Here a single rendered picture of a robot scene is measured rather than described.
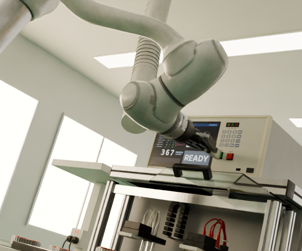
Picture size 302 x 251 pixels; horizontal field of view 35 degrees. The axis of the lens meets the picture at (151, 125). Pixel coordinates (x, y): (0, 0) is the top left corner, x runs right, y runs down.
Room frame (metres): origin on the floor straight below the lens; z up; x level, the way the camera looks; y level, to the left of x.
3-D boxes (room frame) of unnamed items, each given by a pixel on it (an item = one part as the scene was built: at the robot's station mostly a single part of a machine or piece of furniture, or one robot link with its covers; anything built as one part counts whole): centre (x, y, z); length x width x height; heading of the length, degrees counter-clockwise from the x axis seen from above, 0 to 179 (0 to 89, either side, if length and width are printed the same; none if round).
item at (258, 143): (1.65, -0.31, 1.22); 0.44 x 0.39 x 0.20; 47
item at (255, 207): (1.50, -0.15, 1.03); 0.62 x 0.01 x 0.03; 47
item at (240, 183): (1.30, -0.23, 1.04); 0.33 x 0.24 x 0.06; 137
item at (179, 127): (1.26, -0.05, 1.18); 0.09 x 0.06 x 0.09; 47
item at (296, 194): (1.66, -0.30, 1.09); 0.68 x 0.44 x 0.05; 47
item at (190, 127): (1.32, -0.10, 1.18); 0.09 x 0.08 x 0.07; 137
